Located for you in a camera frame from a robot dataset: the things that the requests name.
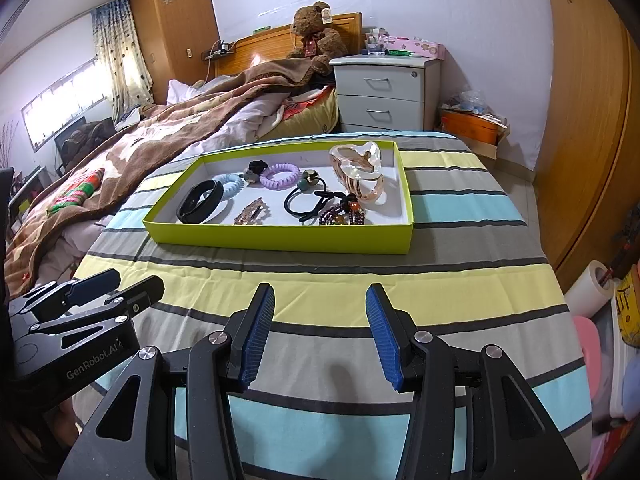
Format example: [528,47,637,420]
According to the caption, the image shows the red green plaid cushion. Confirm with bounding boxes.
[47,169,103,216]

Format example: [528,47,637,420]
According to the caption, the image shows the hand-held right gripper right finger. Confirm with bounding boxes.
[365,282,583,480]

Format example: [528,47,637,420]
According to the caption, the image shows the dark red bead bracelet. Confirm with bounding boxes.
[319,199,366,227]

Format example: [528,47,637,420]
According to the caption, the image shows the purple spiral hair tie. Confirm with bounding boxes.
[260,162,300,191]

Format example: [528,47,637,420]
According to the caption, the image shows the white paper roll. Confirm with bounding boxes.
[565,260,615,318]

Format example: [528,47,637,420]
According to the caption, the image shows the brown blanket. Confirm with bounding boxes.
[5,57,333,301]

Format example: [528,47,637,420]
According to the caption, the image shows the striped cloth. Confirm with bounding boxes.
[72,131,593,480]

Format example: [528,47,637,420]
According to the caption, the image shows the pink hair claw clip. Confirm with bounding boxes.
[342,170,387,207]

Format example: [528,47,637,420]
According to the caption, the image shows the orange box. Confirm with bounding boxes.
[440,110,501,146]

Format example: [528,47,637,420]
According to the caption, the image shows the brown teddy bear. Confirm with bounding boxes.
[287,2,348,61]

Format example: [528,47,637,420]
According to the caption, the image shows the wooden headboard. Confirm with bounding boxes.
[217,12,362,78]

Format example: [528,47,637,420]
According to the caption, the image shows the blue spiral hair tie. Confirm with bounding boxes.
[215,173,246,201]

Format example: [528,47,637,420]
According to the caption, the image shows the clear hair claw clip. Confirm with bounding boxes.
[329,141,383,181]

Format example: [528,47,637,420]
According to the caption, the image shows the yellow bag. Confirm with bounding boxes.
[615,265,640,348]

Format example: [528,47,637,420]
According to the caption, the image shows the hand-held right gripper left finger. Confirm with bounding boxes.
[57,282,277,480]

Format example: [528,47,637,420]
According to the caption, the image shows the window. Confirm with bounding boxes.
[20,57,111,153]

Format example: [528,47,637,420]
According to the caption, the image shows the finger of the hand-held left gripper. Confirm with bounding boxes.
[30,275,166,336]
[10,268,122,318]

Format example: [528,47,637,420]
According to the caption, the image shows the white nightstand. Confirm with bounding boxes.
[329,55,443,133]

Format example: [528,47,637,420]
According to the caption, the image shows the black headband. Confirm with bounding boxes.
[176,179,236,225]

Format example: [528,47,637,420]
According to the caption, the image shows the yellow pillow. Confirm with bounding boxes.
[257,87,341,138]

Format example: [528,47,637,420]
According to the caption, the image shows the wooden wardrobe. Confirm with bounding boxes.
[532,0,640,291]

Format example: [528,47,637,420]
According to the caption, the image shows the wooden corner cabinet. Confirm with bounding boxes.
[131,0,219,106]

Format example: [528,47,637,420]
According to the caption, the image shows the patterned curtain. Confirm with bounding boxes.
[91,0,153,108]

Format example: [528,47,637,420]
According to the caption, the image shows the pink plastic container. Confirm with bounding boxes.
[572,315,603,411]

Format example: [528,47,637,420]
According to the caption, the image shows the pink floral box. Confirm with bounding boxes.
[387,36,446,61]

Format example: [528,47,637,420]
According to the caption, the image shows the clear plastic bag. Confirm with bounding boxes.
[447,89,493,116]

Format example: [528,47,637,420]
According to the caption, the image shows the green cardboard box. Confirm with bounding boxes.
[142,140,415,256]

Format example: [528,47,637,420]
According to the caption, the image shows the black hair tie grey ball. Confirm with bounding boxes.
[243,159,268,184]

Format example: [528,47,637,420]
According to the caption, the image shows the black hair tie colourful balls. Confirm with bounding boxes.
[284,169,346,223]

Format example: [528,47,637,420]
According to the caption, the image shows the clear plastic container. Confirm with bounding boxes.
[364,27,390,56]

